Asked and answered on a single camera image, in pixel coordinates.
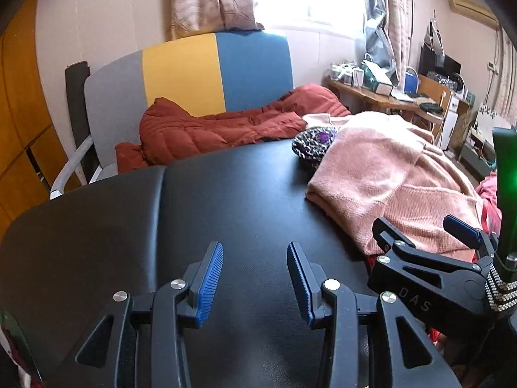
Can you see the black white patterned knit garment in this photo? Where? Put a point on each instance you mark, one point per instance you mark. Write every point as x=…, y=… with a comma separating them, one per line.
x=311, y=145

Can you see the yellow wooden wardrobe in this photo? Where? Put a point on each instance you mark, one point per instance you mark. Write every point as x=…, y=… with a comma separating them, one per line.
x=24, y=109

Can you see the white cabinet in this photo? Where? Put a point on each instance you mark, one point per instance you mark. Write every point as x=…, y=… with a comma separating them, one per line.
x=450, y=121

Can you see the black monitor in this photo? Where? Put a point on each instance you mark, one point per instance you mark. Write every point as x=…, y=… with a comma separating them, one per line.
x=428, y=60

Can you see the grey-blue curtain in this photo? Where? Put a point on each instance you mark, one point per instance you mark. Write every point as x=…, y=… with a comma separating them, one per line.
x=375, y=28

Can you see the beige air conditioner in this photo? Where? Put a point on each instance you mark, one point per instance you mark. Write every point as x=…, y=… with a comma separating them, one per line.
x=472, y=8

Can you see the grey yellow blue chair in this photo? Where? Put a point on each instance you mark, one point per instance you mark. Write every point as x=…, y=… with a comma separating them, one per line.
x=181, y=72

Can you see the red sweater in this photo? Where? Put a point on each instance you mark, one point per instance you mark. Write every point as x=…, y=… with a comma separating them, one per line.
x=488, y=198

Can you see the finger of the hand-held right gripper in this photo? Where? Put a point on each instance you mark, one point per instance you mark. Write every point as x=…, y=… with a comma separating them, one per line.
x=424, y=287
x=464, y=230

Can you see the green box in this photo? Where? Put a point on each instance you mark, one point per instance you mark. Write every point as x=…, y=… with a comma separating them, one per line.
x=373, y=83

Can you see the rust red down jacket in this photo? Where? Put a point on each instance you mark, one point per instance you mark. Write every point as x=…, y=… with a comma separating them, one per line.
x=194, y=129

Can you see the cream knit garment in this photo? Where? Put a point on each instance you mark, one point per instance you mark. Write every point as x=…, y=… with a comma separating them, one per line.
x=323, y=120

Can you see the beige patterned curtain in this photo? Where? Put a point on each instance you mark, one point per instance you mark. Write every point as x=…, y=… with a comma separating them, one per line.
x=400, y=16
x=210, y=0

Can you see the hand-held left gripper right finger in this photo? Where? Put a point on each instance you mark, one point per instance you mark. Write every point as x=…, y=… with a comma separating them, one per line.
x=302, y=283

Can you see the pink knit sweater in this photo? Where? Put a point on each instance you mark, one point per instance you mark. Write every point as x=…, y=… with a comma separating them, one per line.
x=383, y=178

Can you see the wooden desk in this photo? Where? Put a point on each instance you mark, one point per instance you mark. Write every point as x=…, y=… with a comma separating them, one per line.
x=371, y=97

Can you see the red floral cloth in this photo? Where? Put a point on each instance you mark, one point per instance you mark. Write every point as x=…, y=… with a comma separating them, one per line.
x=16, y=355

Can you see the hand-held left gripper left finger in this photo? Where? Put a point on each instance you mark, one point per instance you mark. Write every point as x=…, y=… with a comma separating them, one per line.
x=208, y=283

